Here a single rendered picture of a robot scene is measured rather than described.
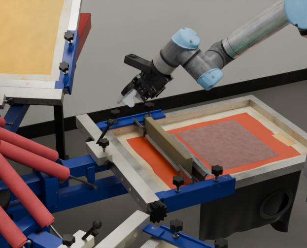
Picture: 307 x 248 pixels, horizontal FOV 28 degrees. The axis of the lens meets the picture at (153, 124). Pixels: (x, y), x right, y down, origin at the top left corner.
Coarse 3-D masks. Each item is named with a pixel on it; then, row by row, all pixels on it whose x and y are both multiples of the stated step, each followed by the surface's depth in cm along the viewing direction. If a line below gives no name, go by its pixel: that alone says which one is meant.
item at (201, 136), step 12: (216, 120) 278; (228, 120) 278; (240, 120) 278; (252, 120) 278; (168, 132) 267; (180, 132) 267; (192, 132) 267; (204, 132) 267; (216, 132) 268; (228, 132) 268; (240, 132) 268; (252, 132) 268; (264, 132) 269; (132, 144) 257; (144, 144) 258; (192, 144) 258; (204, 144) 259; (216, 144) 259; (144, 156) 249; (156, 156) 249
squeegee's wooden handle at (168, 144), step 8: (152, 120) 254; (152, 128) 251; (160, 128) 248; (152, 136) 253; (160, 136) 246; (168, 136) 243; (160, 144) 247; (168, 144) 240; (176, 144) 238; (168, 152) 242; (176, 152) 235; (184, 152) 233; (176, 160) 236; (184, 160) 230; (192, 160) 230; (184, 168) 231
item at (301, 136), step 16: (176, 112) 276; (192, 112) 277; (208, 112) 281; (272, 112) 278; (128, 128) 265; (288, 128) 267; (304, 144) 259; (128, 160) 240; (288, 160) 242; (304, 160) 243; (144, 176) 230; (240, 176) 232; (256, 176) 233; (272, 176) 237
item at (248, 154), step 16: (224, 144) 259; (240, 144) 259; (256, 144) 260; (272, 144) 260; (160, 160) 247; (208, 160) 248; (224, 160) 248; (240, 160) 248; (256, 160) 248; (272, 160) 249; (160, 176) 237; (208, 176) 238
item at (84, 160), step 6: (84, 156) 232; (90, 156) 232; (66, 162) 228; (72, 162) 228; (78, 162) 228; (84, 162) 228; (90, 162) 228; (72, 168) 226; (78, 168) 227; (84, 168) 228; (96, 168) 230; (102, 168) 232; (72, 174) 227; (78, 174) 228; (84, 174) 229
